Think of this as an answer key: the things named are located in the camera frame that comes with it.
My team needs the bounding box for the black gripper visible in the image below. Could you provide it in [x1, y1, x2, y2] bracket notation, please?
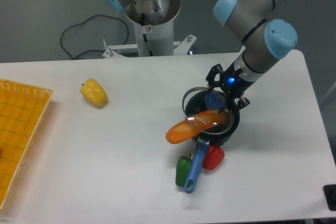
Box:
[205, 63, 255, 113]

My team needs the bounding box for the glass lid with blue knob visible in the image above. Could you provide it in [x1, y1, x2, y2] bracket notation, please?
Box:
[182, 87, 240, 136]

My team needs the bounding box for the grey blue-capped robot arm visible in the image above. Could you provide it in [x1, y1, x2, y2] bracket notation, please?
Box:
[104, 0, 298, 112]

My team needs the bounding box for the orange toy baguette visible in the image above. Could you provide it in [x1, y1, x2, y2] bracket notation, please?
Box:
[165, 110, 234, 144]

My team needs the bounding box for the red toy bell pepper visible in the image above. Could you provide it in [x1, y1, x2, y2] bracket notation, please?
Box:
[202, 145, 225, 170]

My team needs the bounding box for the green toy bell pepper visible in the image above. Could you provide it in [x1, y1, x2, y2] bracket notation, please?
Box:
[175, 156, 192, 187]

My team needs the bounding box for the yellow toy bell pepper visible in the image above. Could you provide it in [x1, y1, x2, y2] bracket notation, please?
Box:
[80, 78, 108, 108]

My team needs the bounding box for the black object at table edge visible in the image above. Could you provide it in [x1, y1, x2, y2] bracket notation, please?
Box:
[323, 184, 336, 211]

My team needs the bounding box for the yellow plastic basket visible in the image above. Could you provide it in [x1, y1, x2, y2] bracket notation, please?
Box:
[1, 79, 53, 209]

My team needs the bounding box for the dark pot with blue handle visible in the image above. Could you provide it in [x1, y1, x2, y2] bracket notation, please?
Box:
[182, 87, 240, 193]

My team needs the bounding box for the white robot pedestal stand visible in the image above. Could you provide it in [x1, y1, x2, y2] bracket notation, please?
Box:
[104, 0, 197, 57]

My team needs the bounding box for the black cable on floor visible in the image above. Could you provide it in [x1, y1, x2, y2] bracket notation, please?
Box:
[60, 14, 130, 60]

